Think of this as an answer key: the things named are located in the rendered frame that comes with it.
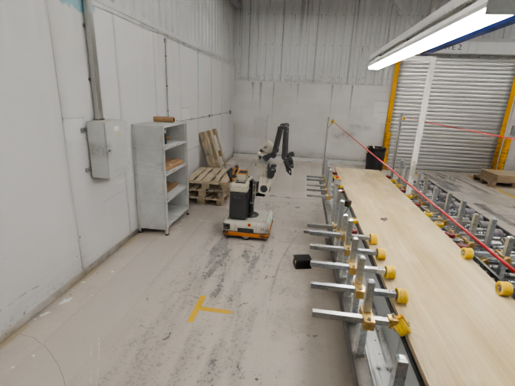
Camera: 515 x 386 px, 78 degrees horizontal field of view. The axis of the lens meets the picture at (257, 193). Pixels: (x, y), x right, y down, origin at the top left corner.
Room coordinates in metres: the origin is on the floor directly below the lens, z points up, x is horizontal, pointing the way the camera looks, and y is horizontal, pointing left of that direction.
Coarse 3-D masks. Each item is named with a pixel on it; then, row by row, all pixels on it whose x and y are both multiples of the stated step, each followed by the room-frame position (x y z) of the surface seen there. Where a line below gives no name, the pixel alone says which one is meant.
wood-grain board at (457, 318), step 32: (352, 192) 3.69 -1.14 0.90; (384, 192) 3.75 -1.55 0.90; (384, 224) 2.68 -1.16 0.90; (416, 224) 2.71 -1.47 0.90; (416, 256) 2.09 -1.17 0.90; (448, 256) 2.11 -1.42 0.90; (416, 288) 1.67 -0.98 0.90; (448, 288) 1.68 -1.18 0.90; (480, 288) 1.70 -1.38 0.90; (416, 320) 1.37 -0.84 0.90; (448, 320) 1.39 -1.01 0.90; (480, 320) 1.40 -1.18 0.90; (512, 320) 1.41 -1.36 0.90; (416, 352) 1.16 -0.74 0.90; (448, 352) 1.16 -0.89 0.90; (480, 352) 1.17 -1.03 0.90; (512, 352) 1.18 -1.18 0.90; (448, 384) 0.99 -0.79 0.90; (480, 384) 1.00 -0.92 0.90; (512, 384) 1.01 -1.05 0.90
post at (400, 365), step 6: (396, 354) 0.87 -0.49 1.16; (396, 360) 0.85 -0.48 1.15; (402, 360) 0.84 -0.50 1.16; (396, 366) 0.84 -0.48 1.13; (402, 366) 0.84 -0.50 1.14; (396, 372) 0.84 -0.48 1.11; (402, 372) 0.84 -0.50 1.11; (390, 378) 0.87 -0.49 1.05; (396, 378) 0.84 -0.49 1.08; (402, 378) 0.84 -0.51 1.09; (390, 384) 0.86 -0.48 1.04; (396, 384) 0.84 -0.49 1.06; (402, 384) 0.83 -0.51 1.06
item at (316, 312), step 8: (312, 312) 1.33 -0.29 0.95; (320, 312) 1.32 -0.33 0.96; (328, 312) 1.33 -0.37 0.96; (336, 312) 1.33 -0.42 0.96; (344, 312) 1.33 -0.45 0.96; (344, 320) 1.31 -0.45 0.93; (352, 320) 1.30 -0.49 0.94; (360, 320) 1.30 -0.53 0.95; (376, 320) 1.29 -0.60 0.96; (384, 320) 1.29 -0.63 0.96
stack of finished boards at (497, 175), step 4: (484, 172) 8.41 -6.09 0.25; (488, 172) 8.25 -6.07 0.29; (492, 172) 8.14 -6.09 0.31; (496, 172) 8.16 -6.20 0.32; (500, 172) 8.18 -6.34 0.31; (504, 172) 8.20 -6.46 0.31; (508, 172) 8.23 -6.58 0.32; (512, 172) 8.25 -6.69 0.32; (484, 176) 8.39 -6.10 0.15; (488, 176) 8.21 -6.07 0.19; (492, 176) 8.05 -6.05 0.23; (496, 176) 7.90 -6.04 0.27; (500, 176) 7.84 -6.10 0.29; (504, 176) 7.84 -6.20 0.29; (508, 176) 7.83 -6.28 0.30; (512, 176) 7.82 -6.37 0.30; (496, 180) 7.86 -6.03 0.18; (500, 180) 7.83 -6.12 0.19; (504, 180) 7.82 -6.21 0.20; (508, 180) 7.81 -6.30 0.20; (512, 180) 7.80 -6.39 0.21
